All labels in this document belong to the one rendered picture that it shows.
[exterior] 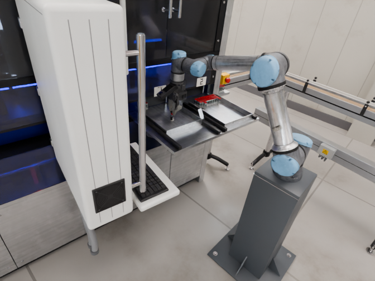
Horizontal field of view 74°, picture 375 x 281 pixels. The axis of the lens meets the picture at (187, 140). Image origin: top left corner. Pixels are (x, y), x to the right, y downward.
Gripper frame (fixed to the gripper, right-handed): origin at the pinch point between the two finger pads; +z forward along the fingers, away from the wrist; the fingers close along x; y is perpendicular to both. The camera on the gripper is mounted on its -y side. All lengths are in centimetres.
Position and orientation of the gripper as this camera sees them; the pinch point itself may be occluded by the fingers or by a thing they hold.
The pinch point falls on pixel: (171, 112)
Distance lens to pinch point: 148.3
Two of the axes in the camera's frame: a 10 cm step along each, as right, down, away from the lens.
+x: -6.3, -4.9, 6.1
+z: -0.9, 8.2, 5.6
